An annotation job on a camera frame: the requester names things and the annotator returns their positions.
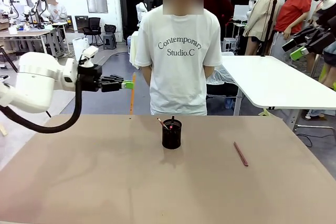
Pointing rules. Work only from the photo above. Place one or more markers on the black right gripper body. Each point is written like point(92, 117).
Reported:
point(328, 35)

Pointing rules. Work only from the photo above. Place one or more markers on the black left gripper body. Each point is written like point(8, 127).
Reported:
point(90, 78)

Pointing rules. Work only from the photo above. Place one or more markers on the black mesh pen holder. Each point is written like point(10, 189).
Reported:
point(172, 140)

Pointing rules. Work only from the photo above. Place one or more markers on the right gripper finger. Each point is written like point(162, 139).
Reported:
point(299, 53)
point(291, 45)

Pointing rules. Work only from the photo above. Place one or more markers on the black office chair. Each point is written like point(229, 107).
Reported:
point(92, 26)

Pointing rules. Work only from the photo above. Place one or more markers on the white air purifier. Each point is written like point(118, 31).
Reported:
point(78, 47)

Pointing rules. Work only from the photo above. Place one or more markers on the woman in red shirt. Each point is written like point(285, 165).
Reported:
point(292, 14)

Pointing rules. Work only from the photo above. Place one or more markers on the grey plastic stool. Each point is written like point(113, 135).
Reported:
point(109, 41)

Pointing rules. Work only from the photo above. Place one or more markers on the black tripod leg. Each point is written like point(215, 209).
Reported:
point(48, 114)

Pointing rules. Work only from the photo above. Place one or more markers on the wooden top workbench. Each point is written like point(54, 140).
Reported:
point(23, 35)

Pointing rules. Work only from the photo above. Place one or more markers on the white side table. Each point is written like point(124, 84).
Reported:
point(275, 82)

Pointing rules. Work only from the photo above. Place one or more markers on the table with white cloth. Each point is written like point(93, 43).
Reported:
point(134, 48)

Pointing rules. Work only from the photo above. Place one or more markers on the clear plastic sheet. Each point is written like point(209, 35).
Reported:
point(223, 75)

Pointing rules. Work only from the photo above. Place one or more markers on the lime green plastic piece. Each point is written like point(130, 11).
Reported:
point(263, 112)

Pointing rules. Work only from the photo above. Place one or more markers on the light wooden stick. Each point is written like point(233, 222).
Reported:
point(3, 129)

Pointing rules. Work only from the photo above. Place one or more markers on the person's left forearm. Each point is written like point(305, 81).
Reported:
point(210, 72)

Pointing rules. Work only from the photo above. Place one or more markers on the person in white t-shirt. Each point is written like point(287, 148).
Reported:
point(178, 64)

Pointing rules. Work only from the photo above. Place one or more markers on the yellow pencil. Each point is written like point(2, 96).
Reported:
point(132, 100)

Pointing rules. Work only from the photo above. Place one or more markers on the mannequin in beige coat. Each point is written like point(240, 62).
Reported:
point(258, 16)

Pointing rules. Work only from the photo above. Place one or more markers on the grey equipment box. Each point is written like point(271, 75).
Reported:
point(230, 43)

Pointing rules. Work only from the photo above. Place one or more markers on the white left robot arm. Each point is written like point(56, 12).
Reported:
point(34, 82)

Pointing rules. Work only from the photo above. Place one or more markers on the black bag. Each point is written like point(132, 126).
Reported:
point(110, 29)

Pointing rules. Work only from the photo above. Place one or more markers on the seated person in white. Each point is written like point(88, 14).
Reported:
point(58, 10)

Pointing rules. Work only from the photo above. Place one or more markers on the person's right forearm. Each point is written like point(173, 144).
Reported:
point(146, 75)

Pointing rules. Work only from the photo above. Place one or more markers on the black pen with red cap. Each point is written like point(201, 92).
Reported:
point(173, 119)

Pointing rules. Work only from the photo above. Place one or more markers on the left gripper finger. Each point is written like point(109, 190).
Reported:
point(113, 79)
point(113, 88)

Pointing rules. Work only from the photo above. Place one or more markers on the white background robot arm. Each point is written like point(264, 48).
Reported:
point(141, 11)
point(36, 6)
point(10, 9)

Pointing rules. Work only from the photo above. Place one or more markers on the dark red pencil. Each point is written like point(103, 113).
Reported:
point(241, 153)

